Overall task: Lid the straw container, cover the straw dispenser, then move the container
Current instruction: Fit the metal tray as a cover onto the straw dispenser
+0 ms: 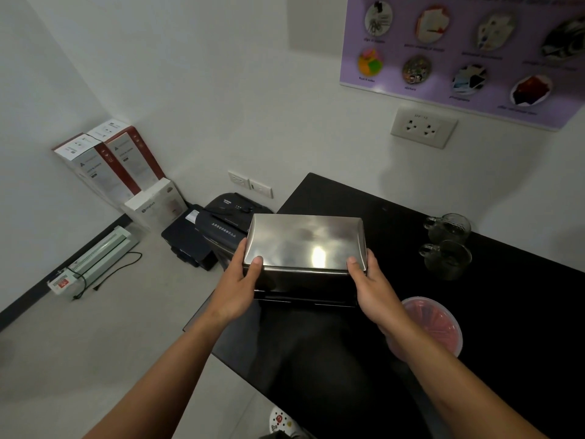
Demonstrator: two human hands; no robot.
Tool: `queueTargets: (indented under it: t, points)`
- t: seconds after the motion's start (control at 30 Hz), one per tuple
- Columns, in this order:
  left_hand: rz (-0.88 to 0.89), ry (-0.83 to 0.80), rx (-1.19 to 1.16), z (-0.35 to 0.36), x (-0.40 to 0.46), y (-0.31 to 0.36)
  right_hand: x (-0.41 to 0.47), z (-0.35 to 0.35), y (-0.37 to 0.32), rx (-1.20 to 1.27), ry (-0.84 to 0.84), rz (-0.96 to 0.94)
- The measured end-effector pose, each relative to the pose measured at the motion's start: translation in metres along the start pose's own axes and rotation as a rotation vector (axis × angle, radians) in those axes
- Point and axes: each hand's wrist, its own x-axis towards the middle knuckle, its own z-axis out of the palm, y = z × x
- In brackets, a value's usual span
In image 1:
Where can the pink lidded plastic container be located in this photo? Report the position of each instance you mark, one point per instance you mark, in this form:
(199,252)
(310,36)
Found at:
(436,322)

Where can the white laminator machine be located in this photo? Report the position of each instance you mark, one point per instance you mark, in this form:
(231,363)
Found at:
(91,260)

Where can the person's right thumb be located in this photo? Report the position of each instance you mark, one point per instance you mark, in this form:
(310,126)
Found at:
(355,272)

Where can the purple wall poster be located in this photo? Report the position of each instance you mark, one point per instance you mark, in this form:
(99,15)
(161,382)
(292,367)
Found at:
(461,50)

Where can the person's right forearm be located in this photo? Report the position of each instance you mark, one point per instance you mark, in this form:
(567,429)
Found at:
(461,384)

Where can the white decorated shoe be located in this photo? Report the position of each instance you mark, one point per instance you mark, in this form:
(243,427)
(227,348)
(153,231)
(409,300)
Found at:
(283,424)

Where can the black printer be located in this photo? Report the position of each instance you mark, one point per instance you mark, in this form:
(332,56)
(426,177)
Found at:
(187,240)

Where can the person's left hand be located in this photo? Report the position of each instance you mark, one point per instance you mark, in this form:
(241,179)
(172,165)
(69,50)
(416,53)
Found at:
(233,292)

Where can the white cardboard box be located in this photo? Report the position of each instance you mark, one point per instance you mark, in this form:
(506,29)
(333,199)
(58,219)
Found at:
(155,205)

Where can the stainless steel box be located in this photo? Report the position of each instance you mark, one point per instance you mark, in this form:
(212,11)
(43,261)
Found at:
(305,255)

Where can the person's left forearm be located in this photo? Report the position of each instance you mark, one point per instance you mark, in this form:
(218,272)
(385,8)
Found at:
(157,384)

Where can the person's left thumb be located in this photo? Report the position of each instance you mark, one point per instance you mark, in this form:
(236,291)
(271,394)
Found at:
(256,271)

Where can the white and red box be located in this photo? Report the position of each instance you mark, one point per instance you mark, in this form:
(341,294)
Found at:
(132,153)
(98,171)

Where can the white double wall socket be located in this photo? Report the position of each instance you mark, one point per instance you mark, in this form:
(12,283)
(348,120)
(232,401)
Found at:
(423,127)

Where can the white wall outlet plate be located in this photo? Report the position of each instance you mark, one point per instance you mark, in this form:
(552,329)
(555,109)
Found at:
(238,179)
(261,188)

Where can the person's right hand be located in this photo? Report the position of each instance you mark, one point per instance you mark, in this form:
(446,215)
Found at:
(377,297)

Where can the clear glass cup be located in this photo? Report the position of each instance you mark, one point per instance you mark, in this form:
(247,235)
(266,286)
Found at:
(448,260)
(450,227)

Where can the black paper shredder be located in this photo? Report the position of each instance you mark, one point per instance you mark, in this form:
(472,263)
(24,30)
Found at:
(228,219)

